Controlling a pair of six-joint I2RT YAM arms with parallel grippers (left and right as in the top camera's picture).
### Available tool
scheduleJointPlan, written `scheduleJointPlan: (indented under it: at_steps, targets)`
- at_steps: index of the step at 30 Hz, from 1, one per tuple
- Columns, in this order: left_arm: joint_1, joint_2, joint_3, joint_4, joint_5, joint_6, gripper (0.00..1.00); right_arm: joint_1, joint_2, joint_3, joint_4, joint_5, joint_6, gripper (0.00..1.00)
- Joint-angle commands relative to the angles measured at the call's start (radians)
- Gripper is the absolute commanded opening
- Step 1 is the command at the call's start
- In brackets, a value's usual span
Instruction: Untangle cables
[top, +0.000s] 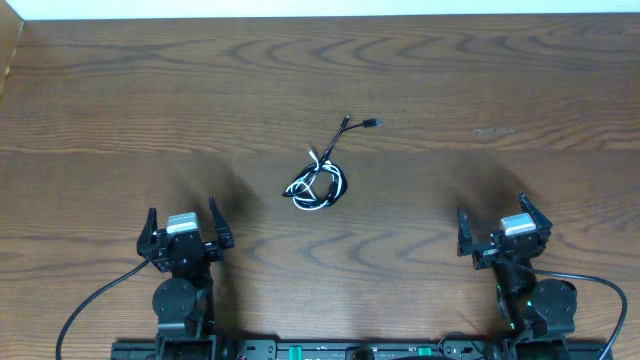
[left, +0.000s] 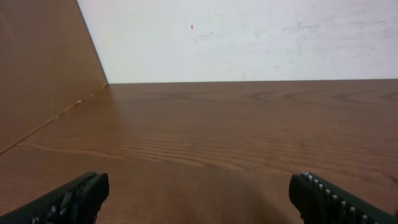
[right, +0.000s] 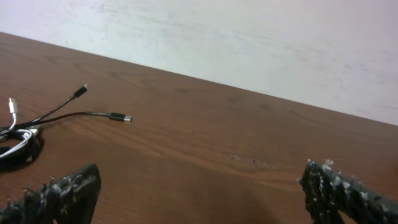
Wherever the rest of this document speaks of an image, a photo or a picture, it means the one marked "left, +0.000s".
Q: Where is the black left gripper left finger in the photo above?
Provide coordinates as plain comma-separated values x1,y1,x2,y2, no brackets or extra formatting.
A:
1,172,109,224

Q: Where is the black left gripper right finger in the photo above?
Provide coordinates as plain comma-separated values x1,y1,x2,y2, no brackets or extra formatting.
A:
289,172,397,224

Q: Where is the brown cardboard side panel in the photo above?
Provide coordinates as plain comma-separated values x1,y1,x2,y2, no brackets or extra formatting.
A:
1,0,107,152

